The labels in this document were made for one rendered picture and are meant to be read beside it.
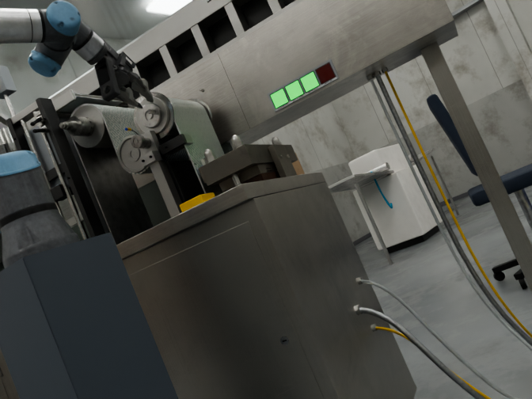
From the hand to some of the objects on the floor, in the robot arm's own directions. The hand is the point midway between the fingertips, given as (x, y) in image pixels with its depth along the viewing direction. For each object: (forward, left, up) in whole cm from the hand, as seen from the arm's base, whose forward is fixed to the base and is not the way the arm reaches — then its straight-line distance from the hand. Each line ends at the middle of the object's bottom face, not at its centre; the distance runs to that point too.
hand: (144, 103), depth 160 cm
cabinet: (-11, +97, -127) cm, 160 cm away
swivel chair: (+206, -37, -127) cm, 245 cm away
